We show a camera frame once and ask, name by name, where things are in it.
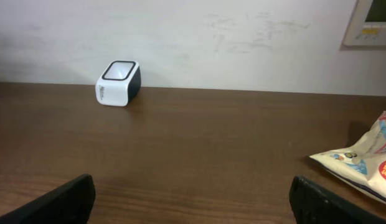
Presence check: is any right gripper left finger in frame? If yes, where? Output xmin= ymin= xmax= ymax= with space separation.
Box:
xmin=0 ymin=174 xmax=96 ymax=224

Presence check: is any yellow snack bag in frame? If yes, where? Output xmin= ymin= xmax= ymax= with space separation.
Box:
xmin=310 ymin=111 xmax=386 ymax=204

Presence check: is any beige wall control panel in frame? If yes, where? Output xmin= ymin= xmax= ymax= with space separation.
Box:
xmin=342 ymin=0 xmax=386 ymax=47

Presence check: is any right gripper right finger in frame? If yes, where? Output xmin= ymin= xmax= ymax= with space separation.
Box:
xmin=289 ymin=176 xmax=386 ymax=224

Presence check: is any white barcode scanner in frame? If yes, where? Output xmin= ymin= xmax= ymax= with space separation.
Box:
xmin=95 ymin=60 xmax=141 ymax=107

